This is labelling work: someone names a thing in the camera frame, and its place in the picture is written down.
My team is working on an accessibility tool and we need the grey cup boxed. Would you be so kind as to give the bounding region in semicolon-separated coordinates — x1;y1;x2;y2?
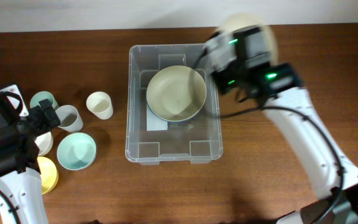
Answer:
55;105;83;133

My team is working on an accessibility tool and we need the yellow small bowl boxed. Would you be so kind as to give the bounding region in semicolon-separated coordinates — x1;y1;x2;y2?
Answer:
37;157;59;194

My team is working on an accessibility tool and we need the beige bowl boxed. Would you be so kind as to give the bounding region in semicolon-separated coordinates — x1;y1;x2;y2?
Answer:
145;65;208;122
214;13;278;65

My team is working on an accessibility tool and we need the green cup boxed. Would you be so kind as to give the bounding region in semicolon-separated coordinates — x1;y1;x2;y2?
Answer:
30;91;59;110

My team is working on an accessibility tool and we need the white label in container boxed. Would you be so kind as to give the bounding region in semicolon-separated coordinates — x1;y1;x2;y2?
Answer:
146;106;168;131

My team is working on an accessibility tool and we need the white small bowl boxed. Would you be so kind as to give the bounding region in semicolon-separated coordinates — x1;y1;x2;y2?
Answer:
35;132;53;156

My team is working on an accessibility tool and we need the clear plastic storage container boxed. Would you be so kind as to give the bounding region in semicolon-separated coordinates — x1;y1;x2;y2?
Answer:
125;44;223;165

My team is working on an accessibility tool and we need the cream cup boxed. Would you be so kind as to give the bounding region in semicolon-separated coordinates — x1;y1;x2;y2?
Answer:
86;91;114;119

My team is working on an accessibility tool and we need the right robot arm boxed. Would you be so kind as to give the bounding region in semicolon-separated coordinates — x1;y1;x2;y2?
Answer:
203;25;358;223

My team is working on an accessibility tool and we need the mint green small bowl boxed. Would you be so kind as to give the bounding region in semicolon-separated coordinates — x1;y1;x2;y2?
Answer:
57;133;97;170

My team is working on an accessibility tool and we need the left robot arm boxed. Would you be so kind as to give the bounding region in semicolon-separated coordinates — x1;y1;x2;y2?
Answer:
0;83;60;223

